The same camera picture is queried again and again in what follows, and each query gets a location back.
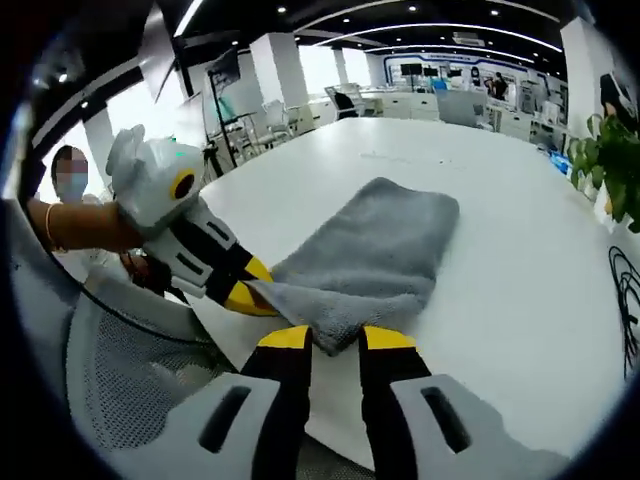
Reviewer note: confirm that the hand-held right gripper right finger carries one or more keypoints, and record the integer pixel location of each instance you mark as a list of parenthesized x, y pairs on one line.
[(390, 410)]

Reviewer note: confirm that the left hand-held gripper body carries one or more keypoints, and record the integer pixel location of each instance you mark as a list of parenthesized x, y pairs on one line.
[(150, 180)]

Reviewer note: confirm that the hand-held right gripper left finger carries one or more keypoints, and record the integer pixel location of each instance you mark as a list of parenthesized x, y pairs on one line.
[(280, 400)]

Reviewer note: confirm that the grey towel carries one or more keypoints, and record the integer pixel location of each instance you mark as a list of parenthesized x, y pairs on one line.
[(380, 240)]

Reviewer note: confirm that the person's left hand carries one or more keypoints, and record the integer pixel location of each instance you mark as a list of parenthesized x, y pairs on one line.
[(115, 227)]

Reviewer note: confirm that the black tripod stand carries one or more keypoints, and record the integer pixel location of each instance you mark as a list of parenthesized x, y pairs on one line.
[(220, 125)]

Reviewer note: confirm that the white office chair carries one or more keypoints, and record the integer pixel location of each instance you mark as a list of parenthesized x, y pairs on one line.
[(276, 117)]

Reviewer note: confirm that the white table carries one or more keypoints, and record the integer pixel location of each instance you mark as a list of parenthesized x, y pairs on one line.
[(500, 300)]

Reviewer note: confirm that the black office chair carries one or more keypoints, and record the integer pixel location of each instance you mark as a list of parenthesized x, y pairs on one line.
[(344, 104)]

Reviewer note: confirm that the grey mesh office chair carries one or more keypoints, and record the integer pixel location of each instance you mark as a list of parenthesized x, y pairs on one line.
[(462, 107)]

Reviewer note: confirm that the blue packet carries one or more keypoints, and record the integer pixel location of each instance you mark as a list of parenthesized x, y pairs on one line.
[(560, 161)]

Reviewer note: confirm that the ceiling air conditioner unit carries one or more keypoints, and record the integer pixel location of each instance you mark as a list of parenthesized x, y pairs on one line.
[(468, 38)]

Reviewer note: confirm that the green potted plant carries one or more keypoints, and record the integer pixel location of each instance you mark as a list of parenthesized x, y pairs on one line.
[(615, 160)]

